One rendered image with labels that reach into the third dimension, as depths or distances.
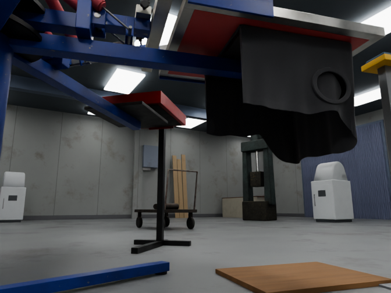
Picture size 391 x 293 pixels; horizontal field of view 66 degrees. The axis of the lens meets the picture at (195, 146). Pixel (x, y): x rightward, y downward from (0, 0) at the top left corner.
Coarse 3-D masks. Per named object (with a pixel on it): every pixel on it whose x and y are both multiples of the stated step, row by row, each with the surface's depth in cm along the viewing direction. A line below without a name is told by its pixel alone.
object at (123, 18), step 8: (120, 16) 118; (128, 16) 118; (112, 24) 116; (120, 24) 117; (136, 24) 119; (144, 24) 120; (112, 32) 121; (120, 32) 121; (136, 32) 121; (144, 32) 121
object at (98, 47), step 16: (16, 48) 107; (32, 48) 107; (48, 48) 108; (64, 48) 109; (80, 48) 111; (96, 48) 113; (112, 48) 114; (128, 48) 116; (144, 48) 118; (128, 64) 119; (144, 64) 119; (160, 64) 119; (176, 64) 120; (192, 64) 122; (208, 64) 124; (224, 64) 126; (240, 64) 128
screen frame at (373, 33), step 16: (240, 16) 105; (256, 16) 105; (288, 16) 106; (304, 16) 108; (320, 16) 110; (176, 32) 114; (336, 32) 114; (352, 32) 114; (368, 32) 115; (384, 32) 117; (176, 48) 125
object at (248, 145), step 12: (252, 144) 829; (264, 144) 802; (264, 156) 802; (264, 168) 797; (252, 180) 816; (264, 180) 792; (252, 192) 833; (264, 192) 788; (252, 204) 788; (264, 204) 764; (252, 216) 783; (264, 216) 759; (276, 216) 794
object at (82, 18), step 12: (84, 0) 110; (24, 12) 108; (48, 12) 110; (60, 12) 112; (72, 12) 113; (84, 12) 109; (36, 24) 110; (48, 24) 110; (60, 24) 111; (72, 24) 112; (84, 24) 108; (84, 36) 112; (96, 36) 121; (48, 60) 136; (60, 60) 134
